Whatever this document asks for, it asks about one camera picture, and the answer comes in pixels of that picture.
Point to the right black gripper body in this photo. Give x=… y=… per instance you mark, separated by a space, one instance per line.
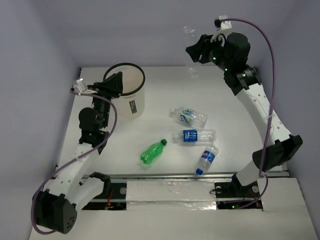
x=213 y=51

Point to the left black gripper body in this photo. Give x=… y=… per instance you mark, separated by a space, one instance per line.
x=105 y=88

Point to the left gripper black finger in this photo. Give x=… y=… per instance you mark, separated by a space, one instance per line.
x=118 y=90
x=111 y=81

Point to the clear plastic bottle white cap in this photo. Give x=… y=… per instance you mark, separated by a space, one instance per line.
x=190 y=38

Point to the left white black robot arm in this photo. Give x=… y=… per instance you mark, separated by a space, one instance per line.
x=58 y=200

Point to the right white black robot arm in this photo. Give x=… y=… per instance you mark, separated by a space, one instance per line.
x=230 y=54

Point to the white bin with black rim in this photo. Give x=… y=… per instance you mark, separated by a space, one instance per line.
x=131 y=104

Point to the clear bottle green white label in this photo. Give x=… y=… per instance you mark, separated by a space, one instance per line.
x=189 y=117

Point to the green plastic bottle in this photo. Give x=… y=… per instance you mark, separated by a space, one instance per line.
x=153 y=152

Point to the clear bottle dark blue label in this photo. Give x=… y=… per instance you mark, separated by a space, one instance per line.
x=194 y=137

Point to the clear bottle blue cap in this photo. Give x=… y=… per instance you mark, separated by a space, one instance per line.
x=205 y=161

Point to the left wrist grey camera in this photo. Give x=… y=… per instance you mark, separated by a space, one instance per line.
x=80 y=87

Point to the aluminium rail front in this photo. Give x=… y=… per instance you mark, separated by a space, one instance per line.
x=160 y=169

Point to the aluminium rail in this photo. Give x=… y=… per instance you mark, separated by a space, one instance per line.
x=160 y=169
x=274 y=135

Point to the aluminium rail right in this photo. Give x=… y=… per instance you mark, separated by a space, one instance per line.
x=274 y=135

